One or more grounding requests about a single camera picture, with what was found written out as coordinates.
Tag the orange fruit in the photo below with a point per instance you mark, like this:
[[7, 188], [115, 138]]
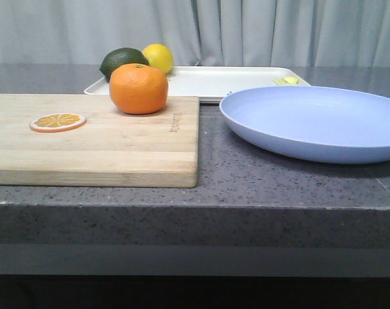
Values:
[[138, 89]]

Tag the light blue plate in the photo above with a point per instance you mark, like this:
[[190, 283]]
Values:
[[319, 124]]

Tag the white rectangular tray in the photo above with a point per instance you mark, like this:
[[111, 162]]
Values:
[[211, 83]]

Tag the yellow-green printed tray motif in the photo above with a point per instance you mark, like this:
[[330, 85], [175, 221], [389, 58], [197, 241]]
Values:
[[286, 81]]

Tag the wooden cutting board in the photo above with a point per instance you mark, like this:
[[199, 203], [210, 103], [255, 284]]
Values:
[[111, 149]]

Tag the yellow lemon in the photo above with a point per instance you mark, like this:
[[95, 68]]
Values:
[[159, 56]]

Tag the grey curtain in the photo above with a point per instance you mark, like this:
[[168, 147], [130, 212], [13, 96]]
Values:
[[206, 33]]

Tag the green lime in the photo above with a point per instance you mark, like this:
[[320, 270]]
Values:
[[119, 57]]

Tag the orange slice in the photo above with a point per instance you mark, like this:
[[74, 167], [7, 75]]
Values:
[[54, 123]]

